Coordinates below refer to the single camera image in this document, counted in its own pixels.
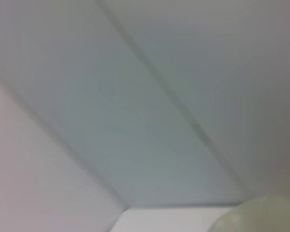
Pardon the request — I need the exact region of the green wavy glass fruit plate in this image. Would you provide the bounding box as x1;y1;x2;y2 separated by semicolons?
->
209;195;290;232

